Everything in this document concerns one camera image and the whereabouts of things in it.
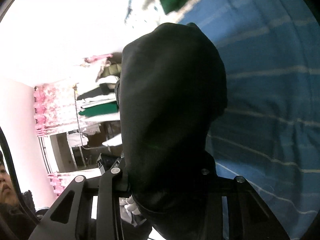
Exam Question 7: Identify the blue striped plaid bed sheet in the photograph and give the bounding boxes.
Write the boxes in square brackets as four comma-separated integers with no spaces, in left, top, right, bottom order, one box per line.
[178,0,319,239]

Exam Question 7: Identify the clothes rack with garments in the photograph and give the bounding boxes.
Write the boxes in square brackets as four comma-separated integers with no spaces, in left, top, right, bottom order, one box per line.
[73,52,121,132]

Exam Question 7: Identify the person in dark fleece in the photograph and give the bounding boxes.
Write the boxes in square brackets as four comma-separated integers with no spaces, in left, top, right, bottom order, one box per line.
[1,155,36,239]

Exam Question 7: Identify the black leather jacket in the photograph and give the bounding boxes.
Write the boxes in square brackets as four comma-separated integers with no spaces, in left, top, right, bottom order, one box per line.
[117,23,227,239]

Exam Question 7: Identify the pink floral curtain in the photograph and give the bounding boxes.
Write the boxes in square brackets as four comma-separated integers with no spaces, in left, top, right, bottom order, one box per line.
[34,83,78,196]

